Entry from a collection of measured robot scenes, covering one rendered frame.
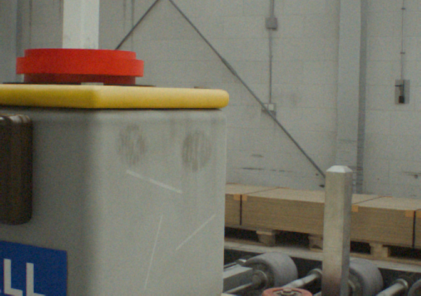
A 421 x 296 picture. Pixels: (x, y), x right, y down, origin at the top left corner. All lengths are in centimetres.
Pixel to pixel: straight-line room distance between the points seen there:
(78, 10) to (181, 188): 127
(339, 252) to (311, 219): 530
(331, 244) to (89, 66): 118
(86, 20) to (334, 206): 55
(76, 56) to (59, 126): 3
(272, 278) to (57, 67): 168
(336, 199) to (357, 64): 631
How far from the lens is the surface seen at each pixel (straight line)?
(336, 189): 139
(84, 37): 151
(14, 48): 1027
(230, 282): 178
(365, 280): 185
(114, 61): 25
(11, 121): 22
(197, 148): 26
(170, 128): 24
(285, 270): 193
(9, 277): 24
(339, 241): 140
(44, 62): 25
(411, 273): 192
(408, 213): 636
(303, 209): 671
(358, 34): 769
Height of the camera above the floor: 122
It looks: 3 degrees down
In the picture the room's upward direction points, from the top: 1 degrees clockwise
